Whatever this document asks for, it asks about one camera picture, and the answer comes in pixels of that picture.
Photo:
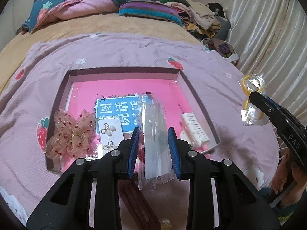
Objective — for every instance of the person's right hand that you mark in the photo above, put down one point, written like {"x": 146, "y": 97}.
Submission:
{"x": 284, "y": 177}

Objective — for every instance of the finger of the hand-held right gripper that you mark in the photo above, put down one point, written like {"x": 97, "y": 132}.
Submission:
{"x": 268, "y": 109}

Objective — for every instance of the dark green cloth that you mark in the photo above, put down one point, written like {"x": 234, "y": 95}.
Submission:
{"x": 280, "y": 214}

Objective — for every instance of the cream claw hair clip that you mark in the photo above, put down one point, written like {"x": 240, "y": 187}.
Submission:
{"x": 194, "y": 127}

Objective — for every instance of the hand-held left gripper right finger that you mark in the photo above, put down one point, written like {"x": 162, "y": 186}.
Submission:
{"x": 173, "y": 153}

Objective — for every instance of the dark purple cloth bundle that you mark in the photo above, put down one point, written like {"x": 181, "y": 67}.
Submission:
{"x": 223, "y": 49}

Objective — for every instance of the purple cloud print blanket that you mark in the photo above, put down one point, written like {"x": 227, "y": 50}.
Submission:
{"x": 227, "y": 136}

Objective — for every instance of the bow earrings card packet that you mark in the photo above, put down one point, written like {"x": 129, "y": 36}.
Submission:
{"x": 109, "y": 134}

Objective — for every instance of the white satin curtain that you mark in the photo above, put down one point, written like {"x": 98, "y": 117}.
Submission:
{"x": 271, "y": 33}

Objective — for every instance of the pearl flower hair clip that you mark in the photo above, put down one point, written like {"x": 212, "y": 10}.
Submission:
{"x": 166, "y": 224}

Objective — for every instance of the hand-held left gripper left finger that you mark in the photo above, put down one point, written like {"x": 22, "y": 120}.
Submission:
{"x": 133, "y": 153}

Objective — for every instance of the tan bed sheet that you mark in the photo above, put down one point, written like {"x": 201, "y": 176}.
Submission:
{"x": 96, "y": 24}

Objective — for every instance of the pile of clothes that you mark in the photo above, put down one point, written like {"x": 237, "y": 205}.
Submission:
{"x": 199, "y": 14}

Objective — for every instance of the teal pink strawberry quilt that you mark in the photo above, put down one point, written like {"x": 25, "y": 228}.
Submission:
{"x": 79, "y": 7}

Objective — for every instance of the shallow brown pink box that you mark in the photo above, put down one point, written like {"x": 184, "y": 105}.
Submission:
{"x": 199, "y": 105}

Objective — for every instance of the striped purple teal blanket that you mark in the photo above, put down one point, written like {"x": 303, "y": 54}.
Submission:
{"x": 148, "y": 10}

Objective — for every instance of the dark red banana hair clip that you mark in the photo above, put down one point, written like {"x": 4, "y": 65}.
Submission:
{"x": 136, "y": 206}

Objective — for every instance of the clear packet white card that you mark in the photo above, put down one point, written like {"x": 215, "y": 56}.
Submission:
{"x": 154, "y": 158}

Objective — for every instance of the beige dotted mesh bow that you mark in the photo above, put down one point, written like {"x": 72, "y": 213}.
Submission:
{"x": 69, "y": 134}

